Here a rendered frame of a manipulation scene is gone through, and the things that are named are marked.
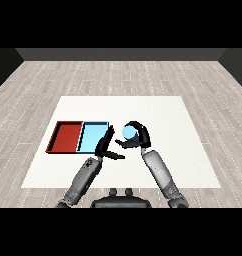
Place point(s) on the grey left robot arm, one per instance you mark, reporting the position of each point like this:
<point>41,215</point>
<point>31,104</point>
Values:
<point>83,178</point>

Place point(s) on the dark grey robot body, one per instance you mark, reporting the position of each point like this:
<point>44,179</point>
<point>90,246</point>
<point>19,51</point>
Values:
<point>121,200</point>

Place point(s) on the red shallow open box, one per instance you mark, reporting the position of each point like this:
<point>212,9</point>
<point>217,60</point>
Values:
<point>64,137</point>

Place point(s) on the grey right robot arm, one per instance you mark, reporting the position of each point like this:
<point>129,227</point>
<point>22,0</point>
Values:
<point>162,176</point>

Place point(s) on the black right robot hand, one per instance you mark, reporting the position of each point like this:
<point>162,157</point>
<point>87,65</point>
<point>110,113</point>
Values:
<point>143,136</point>

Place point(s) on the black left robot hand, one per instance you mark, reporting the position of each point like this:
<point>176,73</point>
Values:
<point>103,145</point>

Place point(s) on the blue can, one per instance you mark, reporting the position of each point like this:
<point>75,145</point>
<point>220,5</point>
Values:
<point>129,133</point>

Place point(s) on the light blue shallow open box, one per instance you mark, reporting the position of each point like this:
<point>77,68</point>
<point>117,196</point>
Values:
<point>92,136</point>

